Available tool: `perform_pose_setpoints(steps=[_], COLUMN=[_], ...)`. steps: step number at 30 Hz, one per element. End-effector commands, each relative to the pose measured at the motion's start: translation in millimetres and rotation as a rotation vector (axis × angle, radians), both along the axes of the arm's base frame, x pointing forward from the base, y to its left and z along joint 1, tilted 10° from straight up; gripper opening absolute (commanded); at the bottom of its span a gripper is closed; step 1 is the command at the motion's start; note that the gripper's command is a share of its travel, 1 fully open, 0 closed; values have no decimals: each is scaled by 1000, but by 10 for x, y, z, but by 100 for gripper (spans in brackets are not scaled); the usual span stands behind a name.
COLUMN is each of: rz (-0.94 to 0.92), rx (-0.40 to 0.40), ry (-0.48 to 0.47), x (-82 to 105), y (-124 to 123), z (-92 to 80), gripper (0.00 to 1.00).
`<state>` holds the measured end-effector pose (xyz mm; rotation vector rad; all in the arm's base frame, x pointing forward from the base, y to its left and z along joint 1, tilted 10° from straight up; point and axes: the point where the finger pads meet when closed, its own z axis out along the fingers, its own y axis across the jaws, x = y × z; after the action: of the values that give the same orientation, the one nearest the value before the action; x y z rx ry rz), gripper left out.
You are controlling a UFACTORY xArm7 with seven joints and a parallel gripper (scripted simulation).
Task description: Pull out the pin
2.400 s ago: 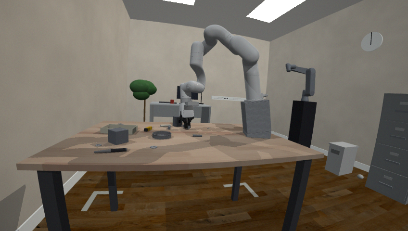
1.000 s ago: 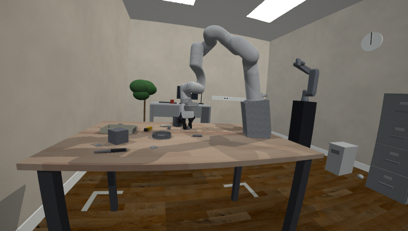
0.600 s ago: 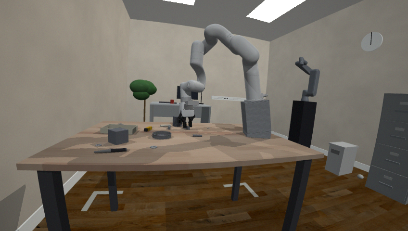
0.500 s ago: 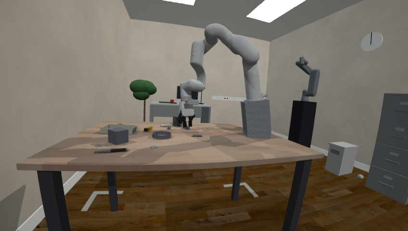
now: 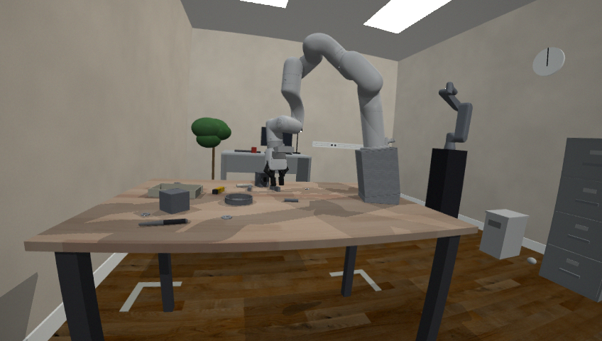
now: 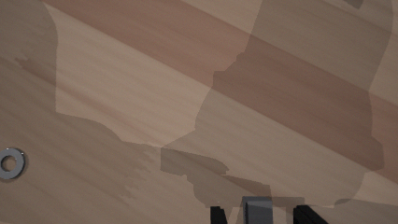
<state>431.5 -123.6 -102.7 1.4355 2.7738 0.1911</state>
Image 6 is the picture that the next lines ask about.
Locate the grey flat washer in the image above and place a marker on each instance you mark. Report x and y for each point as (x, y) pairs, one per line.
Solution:
(19, 159)

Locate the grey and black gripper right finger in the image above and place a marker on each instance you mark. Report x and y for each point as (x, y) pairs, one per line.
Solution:
(303, 214)

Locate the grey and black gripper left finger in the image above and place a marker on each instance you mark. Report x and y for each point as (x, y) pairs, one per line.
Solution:
(217, 215)

